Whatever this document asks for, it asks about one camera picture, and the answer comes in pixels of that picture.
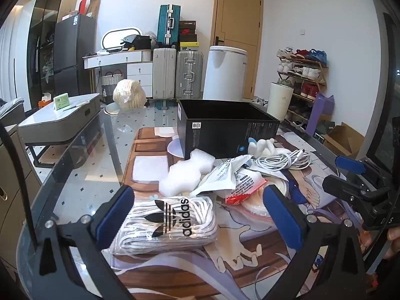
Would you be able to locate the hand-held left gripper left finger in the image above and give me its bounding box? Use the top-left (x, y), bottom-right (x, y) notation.
top-left (38, 184), bottom-right (136, 300)

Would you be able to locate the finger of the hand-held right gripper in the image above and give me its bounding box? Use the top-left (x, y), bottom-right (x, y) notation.
top-left (322, 175), bottom-right (381, 209)
top-left (334, 155), bottom-right (389, 182)

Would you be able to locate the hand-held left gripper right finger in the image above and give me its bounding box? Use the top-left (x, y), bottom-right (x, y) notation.
top-left (262, 184), bottom-right (366, 300)

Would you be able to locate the clear bag of cream rope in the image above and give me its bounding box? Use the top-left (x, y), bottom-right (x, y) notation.
top-left (215, 175), bottom-right (290, 218)

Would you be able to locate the red and white packet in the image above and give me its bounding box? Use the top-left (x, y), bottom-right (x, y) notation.
top-left (225, 165), bottom-right (269, 207)

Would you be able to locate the clear bag of white shoelaces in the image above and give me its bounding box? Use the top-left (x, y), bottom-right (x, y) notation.
top-left (109, 194), bottom-right (218, 255)

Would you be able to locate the white cable bundle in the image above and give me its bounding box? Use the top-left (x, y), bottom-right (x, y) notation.
top-left (254, 148), bottom-right (312, 172)

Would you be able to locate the white and blue plush toy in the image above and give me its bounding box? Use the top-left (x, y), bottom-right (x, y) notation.
top-left (248, 137), bottom-right (279, 160)

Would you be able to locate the white foam wrap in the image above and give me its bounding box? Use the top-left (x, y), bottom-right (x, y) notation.
top-left (159, 148), bottom-right (216, 197)

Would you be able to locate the white printed packet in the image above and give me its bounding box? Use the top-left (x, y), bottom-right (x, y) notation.
top-left (191, 154), bottom-right (254, 196)

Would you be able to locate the white round soft pad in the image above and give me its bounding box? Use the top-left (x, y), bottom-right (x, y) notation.
top-left (167, 137), bottom-right (188, 158)

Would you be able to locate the black cardboard box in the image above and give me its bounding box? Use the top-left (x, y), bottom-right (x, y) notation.
top-left (176, 99), bottom-right (280, 161)

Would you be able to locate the person's right hand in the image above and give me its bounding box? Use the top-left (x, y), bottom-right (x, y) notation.
top-left (359, 229), bottom-right (400, 261)

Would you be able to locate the open cardboard box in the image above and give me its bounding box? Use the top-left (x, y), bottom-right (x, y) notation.
top-left (322, 122), bottom-right (366, 157)

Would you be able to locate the printed desk mat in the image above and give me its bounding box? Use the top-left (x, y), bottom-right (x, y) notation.
top-left (111, 126), bottom-right (376, 300)

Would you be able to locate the purple box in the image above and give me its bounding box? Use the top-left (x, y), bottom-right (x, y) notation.
top-left (304, 94), bottom-right (335, 136)

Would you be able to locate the wooden shoe rack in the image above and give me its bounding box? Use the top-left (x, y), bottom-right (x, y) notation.
top-left (276, 48), bottom-right (329, 129)

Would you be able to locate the cream cylindrical bin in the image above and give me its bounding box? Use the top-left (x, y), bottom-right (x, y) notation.
top-left (267, 82), bottom-right (294, 122)

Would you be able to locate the beige side cabinet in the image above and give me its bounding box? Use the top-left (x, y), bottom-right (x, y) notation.
top-left (0, 125), bottom-right (43, 269)

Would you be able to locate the shoe rack with shoes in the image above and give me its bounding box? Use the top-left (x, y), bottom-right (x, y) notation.
top-left (276, 47), bottom-right (328, 126)

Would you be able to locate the grey coffee table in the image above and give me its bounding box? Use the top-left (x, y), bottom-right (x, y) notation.
top-left (17, 93), bottom-right (102, 169)

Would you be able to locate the cream yarn bundle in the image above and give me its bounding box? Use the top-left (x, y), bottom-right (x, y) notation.
top-left (112, 79), bottom-right (147, 111)

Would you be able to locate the green tissue box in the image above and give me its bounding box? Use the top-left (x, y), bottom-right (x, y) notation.
top-left (53, 94), bottom-right (70, 111)

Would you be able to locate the woven basket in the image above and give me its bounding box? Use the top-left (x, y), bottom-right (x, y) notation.
top-left (100, 72), bottom-right (126, 94)

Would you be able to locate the grey bed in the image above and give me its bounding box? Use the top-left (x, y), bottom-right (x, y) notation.
top-left (0, 97), bottom-right (26, 123)

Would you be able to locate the white vanity desk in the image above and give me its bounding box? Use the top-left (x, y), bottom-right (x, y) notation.
top-left (83, 50), bottom-right (154, 99)

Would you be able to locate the white suitcase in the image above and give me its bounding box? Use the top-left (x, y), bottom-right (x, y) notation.
top-left (152, 47), bottom-right (177, 99)

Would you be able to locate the white mini washing machine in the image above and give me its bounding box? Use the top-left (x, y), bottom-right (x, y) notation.
top-left (202, 45), bottom-right (249, 101)

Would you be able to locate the silver suitcase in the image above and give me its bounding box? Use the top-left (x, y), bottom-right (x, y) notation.
top-left (175, 50), bottom-right (204, 100)

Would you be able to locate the dark grey fridge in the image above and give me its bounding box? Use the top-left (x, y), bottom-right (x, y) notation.
top-left (54, 14), bottom-right (96, 96)

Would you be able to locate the black handbag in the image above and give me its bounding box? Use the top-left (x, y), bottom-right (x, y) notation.
top-left (133, 36), bottom-right (151, 51)

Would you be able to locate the oval vanity mirror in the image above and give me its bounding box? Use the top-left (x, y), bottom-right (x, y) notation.
top-left (101, 26), bottom-right (144, 52)

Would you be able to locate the wooden door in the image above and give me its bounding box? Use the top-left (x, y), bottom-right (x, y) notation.
top-left (210, 0), bottom-right (264, 100)

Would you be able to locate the white sheer curtain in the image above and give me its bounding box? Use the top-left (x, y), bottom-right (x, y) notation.
top-left (0, 22), bottom-right (19, 101)

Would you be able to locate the teal suitcase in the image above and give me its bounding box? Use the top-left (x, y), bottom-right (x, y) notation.
top-left (157, 4), bottom-right (181, 49)

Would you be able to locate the brown cardboard carton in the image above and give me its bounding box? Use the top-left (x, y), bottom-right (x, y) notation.
top-left (87, 0), bottom-right (102, 18)

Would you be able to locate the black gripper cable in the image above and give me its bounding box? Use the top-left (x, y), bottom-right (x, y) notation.
top-left (364, 225), bottom-right (391, 276)

